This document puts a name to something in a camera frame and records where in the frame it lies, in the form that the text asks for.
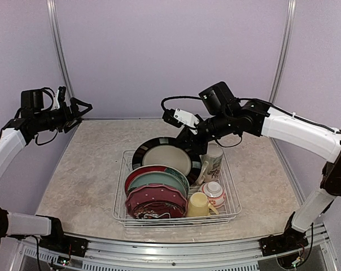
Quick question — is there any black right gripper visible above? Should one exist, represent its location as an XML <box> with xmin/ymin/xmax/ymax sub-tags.
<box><xmin>173</xmin><ymin>110</ymin><xmax>235</xmax><ymax>155</ymax></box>

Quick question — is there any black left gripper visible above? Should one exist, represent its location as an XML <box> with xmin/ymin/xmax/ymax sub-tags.
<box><xmin>34</xmin><ymin>97</ymin><xmax>92</xmax><ymax>133</ymax></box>

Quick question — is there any black rimmed cream plate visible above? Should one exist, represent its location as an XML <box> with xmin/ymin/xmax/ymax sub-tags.
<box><xmin>132</xmin><ymin>137</ymin><xmax>202</xmax><ymax>185</ymax></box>

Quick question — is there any red and teal plate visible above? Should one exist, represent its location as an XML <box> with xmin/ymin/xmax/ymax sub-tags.
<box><xmin>124</xmin><ymin>165</ymin><xmax>190</xmax><ymax>191</ymax></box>

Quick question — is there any teal flower plate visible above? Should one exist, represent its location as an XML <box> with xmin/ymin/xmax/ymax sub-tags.
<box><xmin>125</xmin><ymin>171</ymin><xmax>189</xmax><ymax>197</ymax></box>

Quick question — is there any maroon scalloped plate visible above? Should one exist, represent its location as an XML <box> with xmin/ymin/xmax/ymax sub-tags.
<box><xmin>125</xmin><ymin>184</ymin><xmax>187</xmax><ymax>220</ymax></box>

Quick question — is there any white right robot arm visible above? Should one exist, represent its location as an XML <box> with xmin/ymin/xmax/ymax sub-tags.
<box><xmin>170</xmin><ymin>82</ymin><xmax>341</xmax><ymax>256</ymax></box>

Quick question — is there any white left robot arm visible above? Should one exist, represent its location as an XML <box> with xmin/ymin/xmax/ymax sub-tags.
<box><xmin>0</xmin><ymin>86</ymin><xmax>93</xmax><ymax>257</ymax></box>

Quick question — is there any tall white patterned mug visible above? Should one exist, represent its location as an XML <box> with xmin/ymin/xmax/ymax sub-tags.
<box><xmin>196</xmin><ymin>143</ymin><xmax>224</xmax><ymax>185</ymax></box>

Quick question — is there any white red patterned bowl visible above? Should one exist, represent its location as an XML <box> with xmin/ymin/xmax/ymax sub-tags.
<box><xmin>198</xmin><ymin>181</ymin><xmax>226</xmax><ymax>208</ymax></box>

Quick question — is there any pale yellow mug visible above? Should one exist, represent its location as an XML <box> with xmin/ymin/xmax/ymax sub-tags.
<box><xmin>186</xmin><ymin>192</ymin><xmax>219</xmax><ymax>217</ymax></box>

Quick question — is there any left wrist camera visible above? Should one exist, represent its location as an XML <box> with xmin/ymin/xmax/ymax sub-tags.
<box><xmin>52</xmin><ymin>86</ymin><xmax>67</xmax><ymax>110</ymax></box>

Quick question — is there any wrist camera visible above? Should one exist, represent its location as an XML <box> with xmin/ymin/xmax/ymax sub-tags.
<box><xmin>162</xmin><ymin>108</ymin><xmax>200</xmax><ymax>129</ymax></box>
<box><xmin>52</xmin><ymin>86</ymin><xmax>67</xmax><ymax>110</ymax></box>

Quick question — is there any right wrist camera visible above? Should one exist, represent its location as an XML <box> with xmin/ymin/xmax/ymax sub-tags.
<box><xmin>162</xmin><ymin>108</ymin><xmax>200</xmax><ymax>129</ymax></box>

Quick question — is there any white wire dish rack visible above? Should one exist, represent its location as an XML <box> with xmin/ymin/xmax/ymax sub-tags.
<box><xmin>113</xmin><ymin>150</ymin><xmax>242</xmax><ymax>228</ymax></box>

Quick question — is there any left aluminium corner post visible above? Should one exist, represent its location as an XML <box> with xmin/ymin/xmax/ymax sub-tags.
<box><xmin>46</xmin><ymin>0</ymin><xmax>74</xmax><ymax>99</ymax></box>

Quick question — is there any aluminium corner post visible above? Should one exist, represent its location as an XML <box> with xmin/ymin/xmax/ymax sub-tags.
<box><xmin>269</xmin><ymin>0</ymin><xmax>296</xmax><ymax>103</ymax></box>
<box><xmin>46</xmin><ymin>0</ymin><xmax>74</xmax><ymax>99</ymax></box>

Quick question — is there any right aluminium corner post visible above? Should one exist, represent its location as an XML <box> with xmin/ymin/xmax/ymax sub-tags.
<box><xmin>269</xmin><ymin>0</ymin><xmax>296</xmax><ymax>103</ymax></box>

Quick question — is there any aluminium front rail frame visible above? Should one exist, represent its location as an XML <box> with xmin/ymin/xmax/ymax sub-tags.
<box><xmin>10</xmin><ymin>224</ymin><xmax>340</xmax><ymax>270</ymax></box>

